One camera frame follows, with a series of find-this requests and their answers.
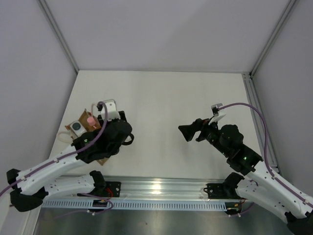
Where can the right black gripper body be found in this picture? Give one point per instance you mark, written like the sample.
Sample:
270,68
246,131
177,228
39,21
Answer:
211,134

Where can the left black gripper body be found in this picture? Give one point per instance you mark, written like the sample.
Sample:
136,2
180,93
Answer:
115,152

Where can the pink cap amber bottle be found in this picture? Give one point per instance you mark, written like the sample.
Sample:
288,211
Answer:
93,124

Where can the white bottle grey cap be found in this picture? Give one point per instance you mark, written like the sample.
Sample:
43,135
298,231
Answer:
77,129

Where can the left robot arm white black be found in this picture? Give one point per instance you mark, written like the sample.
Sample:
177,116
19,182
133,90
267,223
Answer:
30,188

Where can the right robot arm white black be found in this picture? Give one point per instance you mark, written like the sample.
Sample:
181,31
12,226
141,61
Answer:
251,179

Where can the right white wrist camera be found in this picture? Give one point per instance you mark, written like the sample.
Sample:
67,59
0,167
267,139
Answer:
217,113

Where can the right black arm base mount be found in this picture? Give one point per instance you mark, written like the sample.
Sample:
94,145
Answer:
219,191

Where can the aluminium mounting rail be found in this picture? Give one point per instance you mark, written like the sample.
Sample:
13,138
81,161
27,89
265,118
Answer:
150,188

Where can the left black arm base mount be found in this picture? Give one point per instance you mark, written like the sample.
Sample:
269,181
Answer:
110,188

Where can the white slotted cable duct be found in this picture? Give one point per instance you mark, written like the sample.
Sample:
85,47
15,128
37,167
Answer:
136,205

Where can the left aluminium frame post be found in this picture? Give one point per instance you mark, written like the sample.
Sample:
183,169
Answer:
57,33

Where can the aluminium frame post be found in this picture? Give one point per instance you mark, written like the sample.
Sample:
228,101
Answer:
279,26
57,33

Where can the right aluminium frame post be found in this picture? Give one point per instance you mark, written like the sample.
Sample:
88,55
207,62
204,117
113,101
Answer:
279,26

